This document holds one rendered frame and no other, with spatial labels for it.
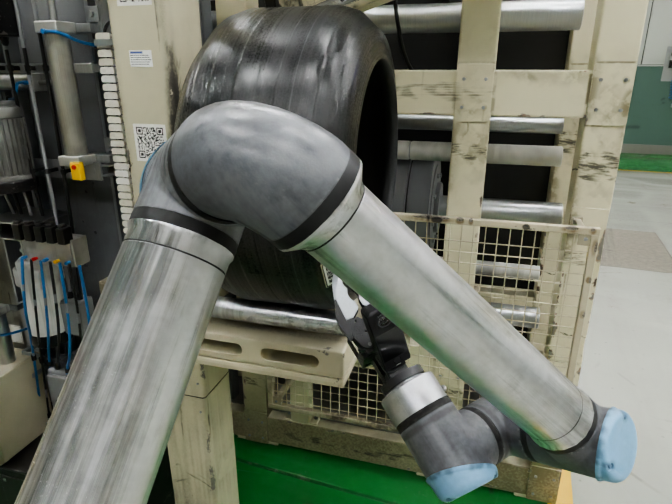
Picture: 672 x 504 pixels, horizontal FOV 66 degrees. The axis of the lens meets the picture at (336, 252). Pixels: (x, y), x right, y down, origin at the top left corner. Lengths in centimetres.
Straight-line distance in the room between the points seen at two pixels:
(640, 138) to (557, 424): 973
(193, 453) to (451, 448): 83
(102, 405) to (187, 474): 99
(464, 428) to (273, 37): 65
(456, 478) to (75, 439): 47
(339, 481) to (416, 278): 152
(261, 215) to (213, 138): 8
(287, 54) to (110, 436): 58
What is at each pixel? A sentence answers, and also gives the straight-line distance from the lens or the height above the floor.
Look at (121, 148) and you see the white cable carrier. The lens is 119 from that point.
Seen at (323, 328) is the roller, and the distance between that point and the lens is 99.
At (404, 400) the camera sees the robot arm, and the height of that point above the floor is 92.
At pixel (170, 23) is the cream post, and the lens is 109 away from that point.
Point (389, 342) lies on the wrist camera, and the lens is 76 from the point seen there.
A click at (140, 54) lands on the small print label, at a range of 112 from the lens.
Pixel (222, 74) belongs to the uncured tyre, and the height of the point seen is 135.
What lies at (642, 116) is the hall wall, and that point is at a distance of 1028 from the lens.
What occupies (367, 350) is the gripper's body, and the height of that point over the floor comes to 96.
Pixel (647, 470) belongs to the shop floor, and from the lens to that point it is 230.
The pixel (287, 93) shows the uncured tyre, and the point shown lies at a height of 133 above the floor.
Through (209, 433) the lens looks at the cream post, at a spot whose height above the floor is 52.
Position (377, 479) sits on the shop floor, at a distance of 198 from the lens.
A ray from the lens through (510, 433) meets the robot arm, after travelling 81.
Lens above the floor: 136
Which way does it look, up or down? 20 degrees down
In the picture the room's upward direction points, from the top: straight up
